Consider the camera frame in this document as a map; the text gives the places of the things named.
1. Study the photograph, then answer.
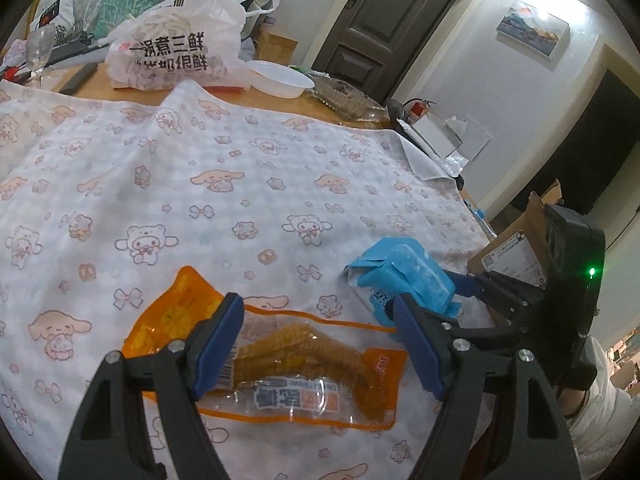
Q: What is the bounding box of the red fire extinguisher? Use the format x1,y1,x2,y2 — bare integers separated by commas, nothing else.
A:
402,97,433,123

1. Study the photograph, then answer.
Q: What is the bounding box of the tissue box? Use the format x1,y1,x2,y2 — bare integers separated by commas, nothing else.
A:
389,101,471,182

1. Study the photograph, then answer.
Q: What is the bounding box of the teal patterned pillow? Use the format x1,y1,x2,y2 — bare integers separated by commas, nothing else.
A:
100,0,153,18

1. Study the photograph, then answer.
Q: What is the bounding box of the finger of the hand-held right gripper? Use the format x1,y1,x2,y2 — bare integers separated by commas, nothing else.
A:
434,315,552,354
445,269,547,322

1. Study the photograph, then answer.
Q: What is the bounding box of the black remote control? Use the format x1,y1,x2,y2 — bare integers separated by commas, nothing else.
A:
59,62,98,95

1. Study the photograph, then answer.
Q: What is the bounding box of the cartoon print tablecloth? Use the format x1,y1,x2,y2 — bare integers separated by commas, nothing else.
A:
0,80,501,480

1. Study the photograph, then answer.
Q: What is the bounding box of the blue snack packet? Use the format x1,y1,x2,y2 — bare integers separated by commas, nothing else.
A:
344,237,463,331

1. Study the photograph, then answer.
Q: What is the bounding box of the wooden box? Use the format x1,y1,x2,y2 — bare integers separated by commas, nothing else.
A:
255,25,298,63

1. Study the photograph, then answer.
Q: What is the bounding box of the brown cardboard box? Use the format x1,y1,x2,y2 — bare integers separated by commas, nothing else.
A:
467,180,563,291

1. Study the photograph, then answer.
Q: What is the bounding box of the mountain canvas painting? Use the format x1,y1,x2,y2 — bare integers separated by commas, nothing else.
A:
495,0,572,61

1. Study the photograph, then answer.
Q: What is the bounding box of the glass ashtray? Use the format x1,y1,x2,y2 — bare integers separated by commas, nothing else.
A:
312,77,386,122

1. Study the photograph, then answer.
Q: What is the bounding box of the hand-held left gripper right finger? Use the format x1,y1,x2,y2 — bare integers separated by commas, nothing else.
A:
392,292,574,480

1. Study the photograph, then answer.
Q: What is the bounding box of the white printed plastic bag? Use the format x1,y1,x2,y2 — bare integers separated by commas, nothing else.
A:
103,0,281,92

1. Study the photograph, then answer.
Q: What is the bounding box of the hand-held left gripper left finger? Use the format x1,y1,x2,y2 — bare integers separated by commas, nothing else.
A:
57,291,246,480

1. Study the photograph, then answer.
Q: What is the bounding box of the white tree print pillow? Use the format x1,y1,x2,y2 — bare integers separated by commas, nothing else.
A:
30,0,76,36

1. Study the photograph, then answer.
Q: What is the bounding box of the wine glass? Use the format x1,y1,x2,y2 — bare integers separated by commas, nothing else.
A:
22,22,57,88

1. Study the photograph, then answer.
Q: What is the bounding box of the dark brown door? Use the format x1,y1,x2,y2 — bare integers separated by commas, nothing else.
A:
312,0,473,103

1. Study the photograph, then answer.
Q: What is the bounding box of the orange clear snack packet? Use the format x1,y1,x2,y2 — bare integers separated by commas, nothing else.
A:
122,266,408,433

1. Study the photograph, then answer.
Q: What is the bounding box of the white plastic bowl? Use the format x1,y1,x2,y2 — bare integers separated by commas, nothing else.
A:
247,60,316,100

